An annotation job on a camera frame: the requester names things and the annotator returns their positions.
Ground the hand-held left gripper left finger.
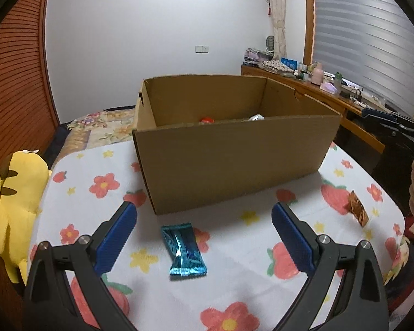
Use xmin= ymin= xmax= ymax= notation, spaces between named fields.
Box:
xmin=23 ymin=201 xmax=139 ymax=331

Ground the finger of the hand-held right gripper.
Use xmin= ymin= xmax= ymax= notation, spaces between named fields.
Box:
xmin=362 ymin=108 xmax=414 ymax=125
xmin=382 ymin=123 xmax=414 ymax=146

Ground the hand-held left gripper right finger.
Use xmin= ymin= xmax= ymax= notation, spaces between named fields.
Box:
xmin=272 ymin=202 xmax=390 ymax=331

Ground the teal foil snack packet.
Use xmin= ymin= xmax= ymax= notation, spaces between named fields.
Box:
xmin=160 ymin=223 xmax=208 ymax=278

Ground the brown cardboard box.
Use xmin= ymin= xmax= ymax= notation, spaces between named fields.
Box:
xmin=133 ymin=74 xmax=343 ymax=216

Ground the brown wooden desk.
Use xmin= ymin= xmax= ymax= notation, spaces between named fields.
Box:
xmin=241 ymin=63 xmax=388 ymax=153

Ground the white strawberry flower blanket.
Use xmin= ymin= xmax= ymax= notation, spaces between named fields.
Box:
xmin=31 ymin=137 xmax=406 ymax=331

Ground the brown snack packet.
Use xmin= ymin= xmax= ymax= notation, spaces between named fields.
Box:
xmin=344 ymin=190 xmax=370 ymax=228

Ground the pink bottle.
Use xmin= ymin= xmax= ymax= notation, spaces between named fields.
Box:
xmin=310 ymin=62 xmax=324 ymax=85

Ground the grey window blind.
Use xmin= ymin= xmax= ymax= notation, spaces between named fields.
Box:
xmin=312 ymin=0 xmax=414 ymax=125

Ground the yellow plush toy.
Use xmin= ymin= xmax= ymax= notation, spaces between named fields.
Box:
xmin=0 ymin=149 xmax=53 ymax=284

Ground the beige floral quilt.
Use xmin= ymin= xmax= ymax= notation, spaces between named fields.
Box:
xmin=66 ymin=108 xmax=139 ymax=145

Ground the pile of folded cloths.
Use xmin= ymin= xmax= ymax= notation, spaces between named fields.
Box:
xmin=244 ymin=47 xmax=298 ymax=77

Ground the cream patterned curtain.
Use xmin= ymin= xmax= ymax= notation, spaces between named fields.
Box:
xmin=264 ymin=0 xmax=289 ymax=63

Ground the brown slatted wooden wardrobe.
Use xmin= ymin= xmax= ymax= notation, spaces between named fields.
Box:
xmin=0 ymin=0 xmax=61 ymax=183

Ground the wooden window frame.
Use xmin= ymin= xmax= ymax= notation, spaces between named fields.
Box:
xmin=303 ymin=0 xmax=317 ymax=67

